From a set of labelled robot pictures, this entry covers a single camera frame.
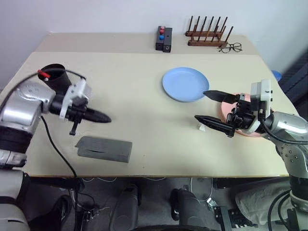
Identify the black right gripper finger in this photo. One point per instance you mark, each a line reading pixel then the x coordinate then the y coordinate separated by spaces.
pixel 221 96
pixel 214 123

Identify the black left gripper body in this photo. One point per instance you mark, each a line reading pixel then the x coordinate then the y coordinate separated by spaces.
pixel 77 111

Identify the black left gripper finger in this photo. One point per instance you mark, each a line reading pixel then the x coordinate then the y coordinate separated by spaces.
pixel 96 119
pixel 97 113

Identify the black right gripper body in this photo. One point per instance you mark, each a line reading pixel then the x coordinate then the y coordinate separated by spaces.
pixel 241 118

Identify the red marker pen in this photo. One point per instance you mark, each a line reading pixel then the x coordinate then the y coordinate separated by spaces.
pixel 43 74

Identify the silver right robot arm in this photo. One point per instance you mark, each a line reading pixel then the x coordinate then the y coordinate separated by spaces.
pixel 288 125

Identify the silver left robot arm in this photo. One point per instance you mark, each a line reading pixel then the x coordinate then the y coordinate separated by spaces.
pixel 21 108

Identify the small white paper wad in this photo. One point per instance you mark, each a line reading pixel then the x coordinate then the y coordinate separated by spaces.
pixel 201 128

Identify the pink round plate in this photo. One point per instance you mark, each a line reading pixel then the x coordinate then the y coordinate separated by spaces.
pixel 223 110

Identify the grey folded cloth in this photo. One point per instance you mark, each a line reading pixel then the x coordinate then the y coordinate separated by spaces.
pixel 103 148

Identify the black cylindrical pen holder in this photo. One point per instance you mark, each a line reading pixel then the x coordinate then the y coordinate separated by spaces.
pixel 59 80

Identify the blue round plate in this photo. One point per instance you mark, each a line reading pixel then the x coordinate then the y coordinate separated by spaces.
pixel 183 83

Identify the black framed eyeglasses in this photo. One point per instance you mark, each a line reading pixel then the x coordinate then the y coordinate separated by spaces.
pixel 231 45

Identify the brown wooden peg rack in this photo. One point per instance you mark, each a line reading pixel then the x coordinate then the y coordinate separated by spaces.
pixel 207 43

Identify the blue round container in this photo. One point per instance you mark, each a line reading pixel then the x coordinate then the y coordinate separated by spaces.
pixel 277 75

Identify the dark ribbed object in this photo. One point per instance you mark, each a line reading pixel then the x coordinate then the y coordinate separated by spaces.
pixel 297 79

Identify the black box with round socket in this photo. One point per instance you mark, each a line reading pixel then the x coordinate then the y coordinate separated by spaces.
pixel 167 41

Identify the black box with coloured buttons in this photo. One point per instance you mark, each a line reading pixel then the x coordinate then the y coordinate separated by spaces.
pixel 159 44

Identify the dark rounded grey shape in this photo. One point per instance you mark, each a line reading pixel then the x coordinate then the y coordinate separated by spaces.
pixel 125 207
pixel 188 207

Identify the grey crumpled cloth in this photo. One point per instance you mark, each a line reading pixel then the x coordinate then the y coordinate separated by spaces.
pixel 260 204

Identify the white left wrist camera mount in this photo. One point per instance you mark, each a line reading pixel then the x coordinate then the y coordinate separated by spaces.
pixel 74 92

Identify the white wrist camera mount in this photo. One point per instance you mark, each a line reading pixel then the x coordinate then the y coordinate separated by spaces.
pixel 74 92
pixel 261 92

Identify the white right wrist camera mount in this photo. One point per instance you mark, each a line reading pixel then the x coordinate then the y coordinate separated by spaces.
pixel 261 92

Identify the black metal floor bracket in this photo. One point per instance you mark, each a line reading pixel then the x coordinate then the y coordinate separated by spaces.
pixel 231 216

